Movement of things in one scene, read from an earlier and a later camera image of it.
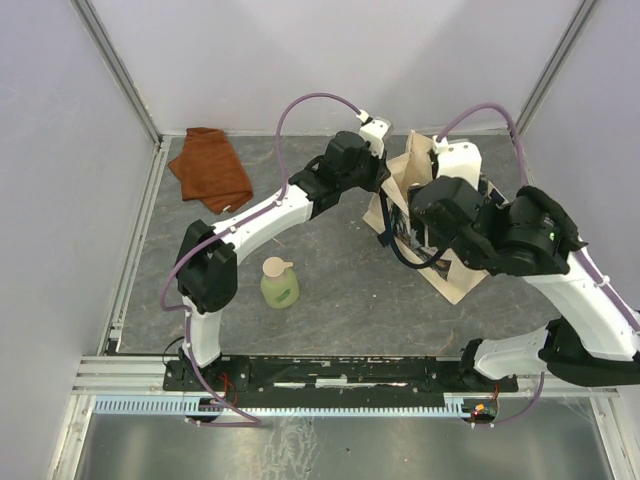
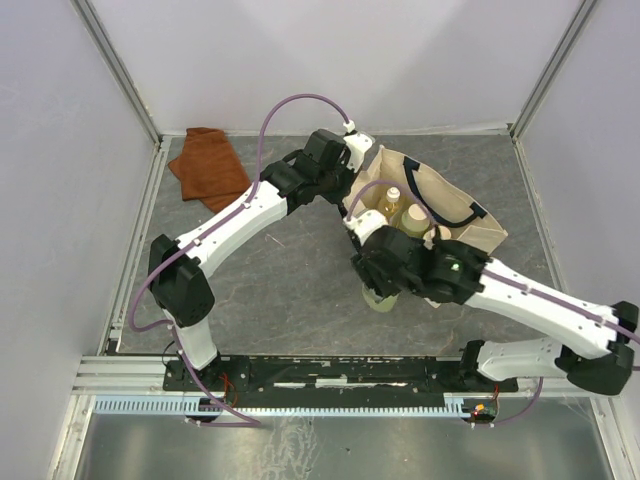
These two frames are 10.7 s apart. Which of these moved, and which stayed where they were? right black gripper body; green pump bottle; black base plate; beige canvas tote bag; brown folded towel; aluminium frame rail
Moved: green pump bottle; right black gripper body; beige canvas tote bag
Stayed: aluminium frame rail; black base plate; brown folded towel
